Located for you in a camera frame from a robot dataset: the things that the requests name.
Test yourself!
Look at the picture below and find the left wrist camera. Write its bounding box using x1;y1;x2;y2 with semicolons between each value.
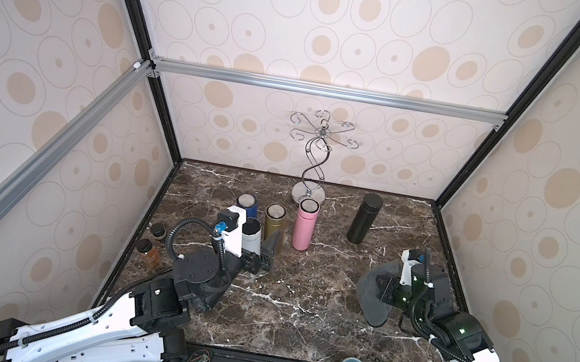
212;205;247;258

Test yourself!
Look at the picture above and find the horizontal aluminium rail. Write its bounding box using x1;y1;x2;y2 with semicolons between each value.
152;57;508;125

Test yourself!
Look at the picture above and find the dark capped spice jar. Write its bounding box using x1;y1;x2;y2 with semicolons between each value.
149;222;167;241

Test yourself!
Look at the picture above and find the left diagonal aluminium rail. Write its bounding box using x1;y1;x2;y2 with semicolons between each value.
0;59;154;221

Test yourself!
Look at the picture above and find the silver wire cup stand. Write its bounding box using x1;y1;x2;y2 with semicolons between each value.
289;110;360;205

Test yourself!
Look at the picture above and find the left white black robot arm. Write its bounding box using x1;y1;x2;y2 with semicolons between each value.
0;218;283;356

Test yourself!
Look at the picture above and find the grey wiping cloth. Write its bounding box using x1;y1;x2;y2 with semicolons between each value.
356;259;402;328

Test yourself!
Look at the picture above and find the black thermos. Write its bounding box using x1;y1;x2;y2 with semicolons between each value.
346;193;384;244

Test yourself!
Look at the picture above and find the blue thermos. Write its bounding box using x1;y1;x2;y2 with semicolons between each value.
236;193;258;219

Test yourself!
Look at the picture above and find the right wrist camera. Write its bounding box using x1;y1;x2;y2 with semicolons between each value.
400;249;425;286

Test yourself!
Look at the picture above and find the amber spice jar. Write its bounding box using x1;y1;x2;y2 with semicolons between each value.
135;238;161;270

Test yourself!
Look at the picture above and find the white thermos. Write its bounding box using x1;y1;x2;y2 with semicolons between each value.
241;216;262;255

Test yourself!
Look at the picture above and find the gold thermos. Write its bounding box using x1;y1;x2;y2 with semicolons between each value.
263;203;287;239

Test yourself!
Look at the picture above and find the pink thermos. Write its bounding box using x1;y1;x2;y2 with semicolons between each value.
292;198;320;251

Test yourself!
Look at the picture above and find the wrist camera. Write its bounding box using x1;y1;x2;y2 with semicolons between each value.
212;205;247;258
400;249;425;286

